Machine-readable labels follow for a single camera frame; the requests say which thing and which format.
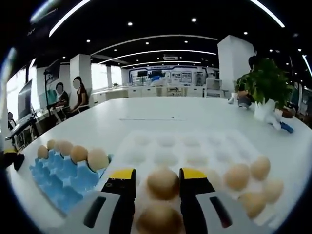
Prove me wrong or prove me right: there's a grey office chair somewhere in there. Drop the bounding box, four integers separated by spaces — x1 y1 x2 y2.
205 78 223 98

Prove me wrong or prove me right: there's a small black object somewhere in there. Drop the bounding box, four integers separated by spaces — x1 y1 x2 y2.
13 153 26 171

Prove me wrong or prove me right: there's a white low cabinet row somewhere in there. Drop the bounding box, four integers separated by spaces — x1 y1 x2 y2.
92 85 208 105

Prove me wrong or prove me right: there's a cluster of brown eggs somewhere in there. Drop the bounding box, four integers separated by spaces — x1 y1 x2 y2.
135 156 285 234
37 139 109 171

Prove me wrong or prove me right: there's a green potted plant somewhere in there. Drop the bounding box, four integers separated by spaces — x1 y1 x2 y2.
235 58 294 120

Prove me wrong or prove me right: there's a long white flat strip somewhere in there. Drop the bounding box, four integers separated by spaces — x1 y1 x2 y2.
118 117 186 121

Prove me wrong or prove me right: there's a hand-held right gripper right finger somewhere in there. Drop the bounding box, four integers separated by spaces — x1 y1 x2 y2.
179 167 252 234

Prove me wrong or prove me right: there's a large black monitor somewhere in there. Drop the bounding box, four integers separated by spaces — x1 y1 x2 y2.
17 79 33 120

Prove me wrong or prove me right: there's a black stand with panel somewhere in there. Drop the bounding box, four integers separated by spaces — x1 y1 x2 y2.
43 59 61 122

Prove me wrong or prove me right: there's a blue egg tray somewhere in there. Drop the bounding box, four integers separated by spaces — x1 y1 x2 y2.
29 150 114 216

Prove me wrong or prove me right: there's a blue framed display wall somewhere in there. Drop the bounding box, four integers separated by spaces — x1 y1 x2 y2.
129 64 219 86

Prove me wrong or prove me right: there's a white foam egg holder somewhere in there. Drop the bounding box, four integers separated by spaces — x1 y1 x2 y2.
97 130 286 227

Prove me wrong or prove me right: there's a single brown egg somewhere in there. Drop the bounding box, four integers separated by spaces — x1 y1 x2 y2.
147 168 180 200

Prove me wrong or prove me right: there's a blue cloth item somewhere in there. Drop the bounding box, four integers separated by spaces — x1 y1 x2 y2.
279 121 295 134

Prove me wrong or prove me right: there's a brown box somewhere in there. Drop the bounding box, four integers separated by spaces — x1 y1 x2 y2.
282 108 297 119

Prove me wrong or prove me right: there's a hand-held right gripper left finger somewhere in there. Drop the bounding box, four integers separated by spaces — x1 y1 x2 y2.
60 167 137 234

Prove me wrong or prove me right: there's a white crumpled paper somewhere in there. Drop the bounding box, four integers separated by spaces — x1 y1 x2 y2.
267 113 282 130

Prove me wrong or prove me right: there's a white square pillar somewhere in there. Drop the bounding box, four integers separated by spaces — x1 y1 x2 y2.
70 54 93 108
217 35 255 96

